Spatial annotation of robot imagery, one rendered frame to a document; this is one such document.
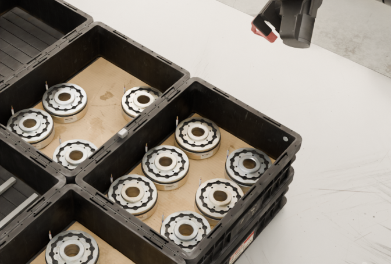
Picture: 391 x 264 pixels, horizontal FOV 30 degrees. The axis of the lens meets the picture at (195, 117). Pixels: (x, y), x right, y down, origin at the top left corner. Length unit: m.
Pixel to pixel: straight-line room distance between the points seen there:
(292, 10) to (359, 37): 1.86
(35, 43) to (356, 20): 1.87
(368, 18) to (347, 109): 1.51
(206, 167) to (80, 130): 0.30
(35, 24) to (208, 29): 0.51
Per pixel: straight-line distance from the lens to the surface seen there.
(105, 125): 1.69
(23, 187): 1.59
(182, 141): 1.61
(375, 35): 3.37
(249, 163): 1.60
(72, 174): 1.47
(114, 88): 1.77
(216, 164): 1.62
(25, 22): 1.98
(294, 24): 1.47
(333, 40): 3.29
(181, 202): 1.55
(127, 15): 2.18
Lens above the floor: 2.07
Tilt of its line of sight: 47 degrees down
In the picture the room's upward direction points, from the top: 4 degrees clockwise
